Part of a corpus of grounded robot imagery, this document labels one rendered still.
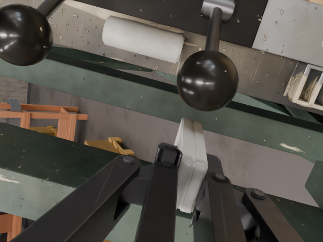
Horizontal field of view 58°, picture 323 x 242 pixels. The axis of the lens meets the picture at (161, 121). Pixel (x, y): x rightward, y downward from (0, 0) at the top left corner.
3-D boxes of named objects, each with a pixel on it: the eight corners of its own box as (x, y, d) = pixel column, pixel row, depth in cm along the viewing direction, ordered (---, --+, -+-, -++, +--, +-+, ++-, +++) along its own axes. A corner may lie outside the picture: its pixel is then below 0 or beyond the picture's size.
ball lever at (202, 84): (230, 27, 27) (225, 130, 18) (192, 16, 27) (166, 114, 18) (246, -14, 25) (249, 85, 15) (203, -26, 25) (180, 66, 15)
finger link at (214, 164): (205, 197, 13) (270, 214, 13) (201, 151, 18) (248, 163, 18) (196, 223, 14) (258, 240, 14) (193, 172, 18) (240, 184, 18)
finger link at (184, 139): (178, 211, 15) (164, 208, 15) (180, 155, 22) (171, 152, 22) (194, 162, 14) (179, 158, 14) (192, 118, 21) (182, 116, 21)
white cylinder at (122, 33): (107, 43, 32) (178, 62, 32) (99, 45, 29) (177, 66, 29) (112, 15, 31) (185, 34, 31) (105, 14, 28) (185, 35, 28)
